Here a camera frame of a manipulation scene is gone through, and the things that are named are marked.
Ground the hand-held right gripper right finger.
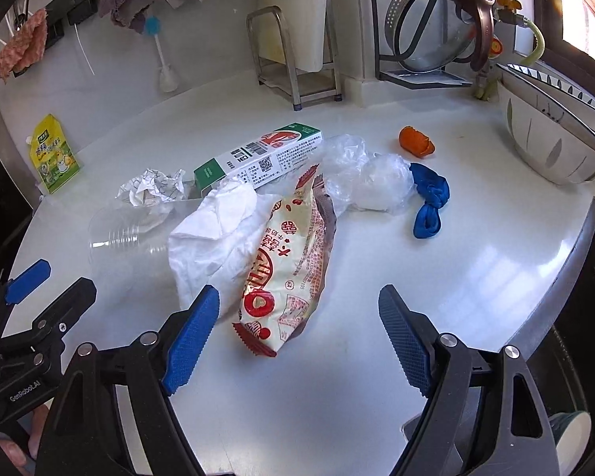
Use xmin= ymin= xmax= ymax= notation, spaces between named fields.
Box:
xmin=378 ymin=284 xmax=559 ymax=476

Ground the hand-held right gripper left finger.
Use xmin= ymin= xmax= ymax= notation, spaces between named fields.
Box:
xmin=40 ymin=284 xmax=221 ymax=476

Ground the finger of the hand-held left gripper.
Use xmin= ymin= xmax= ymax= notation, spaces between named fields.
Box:
xmin=0 ymin=259 xmax=52 ymax=338
xmin=0 ymin=278 xmax=97 ymax=363

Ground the red and white snack packet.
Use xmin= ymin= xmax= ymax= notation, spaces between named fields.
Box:
xmin=232 ymin=163 xmax=338 ymax=358

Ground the green and white carton box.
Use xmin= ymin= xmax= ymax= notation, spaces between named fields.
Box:
xmin=193 ymin=121 xmax=324 ymax=192

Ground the orange peel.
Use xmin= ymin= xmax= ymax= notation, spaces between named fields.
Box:
xmin=398 ymin=126 xmax=436 ymax=158

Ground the person's left hand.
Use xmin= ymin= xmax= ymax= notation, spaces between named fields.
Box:
xmin=0 ymin=407 xmax=50 ymax=472

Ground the clear plastic cup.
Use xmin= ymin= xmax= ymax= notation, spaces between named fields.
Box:
xmin=88 ymin=198 xmax=199 ymax=283

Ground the white paper tissue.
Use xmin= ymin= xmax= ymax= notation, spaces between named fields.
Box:
xmin=167 ymin=177 xmax=278 ymax=311

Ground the yellow sauce pouch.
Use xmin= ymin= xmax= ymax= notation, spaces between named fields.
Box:
xmin=27 ymin=114 xmax=81 ymax=195

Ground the blue cloth strip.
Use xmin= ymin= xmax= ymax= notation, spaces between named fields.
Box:
xmin=409 ymin=162 xmax=451 ymax=239

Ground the crumpled printed paper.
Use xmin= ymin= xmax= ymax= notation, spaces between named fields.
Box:
xmin=117 ymin=169 xmax=186 ymax=207

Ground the crumpled clear plastic bag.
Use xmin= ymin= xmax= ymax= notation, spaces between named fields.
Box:
xmin=354 ymin=153 xmax=416 ymax=215

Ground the teal round container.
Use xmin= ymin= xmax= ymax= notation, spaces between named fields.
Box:
xmin=548 ymin=409 xmax=593 ymax=474

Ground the pink dish cloth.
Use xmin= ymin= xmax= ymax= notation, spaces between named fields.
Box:
xmin=0 ymin=8 xmax=49 ymax=85

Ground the white brush with blue sponge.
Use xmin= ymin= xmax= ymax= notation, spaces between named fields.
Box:
xmin=144 ymin=16 xmax=180 ymax=93

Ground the black lid rack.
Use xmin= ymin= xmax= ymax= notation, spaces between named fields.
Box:
xmin=367 ymin=0 xmax=477 ymax=90

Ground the steel cutting board rack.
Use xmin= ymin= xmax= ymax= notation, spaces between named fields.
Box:
xmin=246 ymin=6 xmax=343 ymax=111

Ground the steel gas pipe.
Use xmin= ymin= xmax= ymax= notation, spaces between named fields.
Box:
xmin=471 ymin=59 xmax=499 ymax=102

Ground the white bowl blue leaf rim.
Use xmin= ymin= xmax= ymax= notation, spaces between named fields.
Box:
xmin=501 ymin=62 xmax=595 ymax=159

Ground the glass pot lid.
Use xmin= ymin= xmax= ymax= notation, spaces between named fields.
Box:
xmin=393 ymin=0 xmax=494 ymax=73

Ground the perforated steel steamer pot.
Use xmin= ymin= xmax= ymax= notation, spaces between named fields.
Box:
xmin=384 ymin=0 xmax=457 ymax=73

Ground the white cutting board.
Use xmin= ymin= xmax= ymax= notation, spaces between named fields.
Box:
xmin=255 ymin=0 xmax=330 ymax=73

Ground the yellow gas valve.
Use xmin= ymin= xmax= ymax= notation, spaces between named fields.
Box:
xmin=496 ymin=0 xmax=522 ymax=25

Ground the white cable tie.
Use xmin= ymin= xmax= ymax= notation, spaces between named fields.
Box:
xmin=74 ymin=25 xmax=98 ymax=76

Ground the black wall rail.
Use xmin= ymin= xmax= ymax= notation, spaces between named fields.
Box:
xmin=10 ymin=0 xmax=179 ymax=45

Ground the brown pan handle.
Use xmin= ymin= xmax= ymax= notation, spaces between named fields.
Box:
xmin=452 ymin=0 xmax=497 ymax=73

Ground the pale yellow gas hose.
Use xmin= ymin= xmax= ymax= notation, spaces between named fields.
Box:
xmin=518 ymin=15 xmax=546 ymax=67

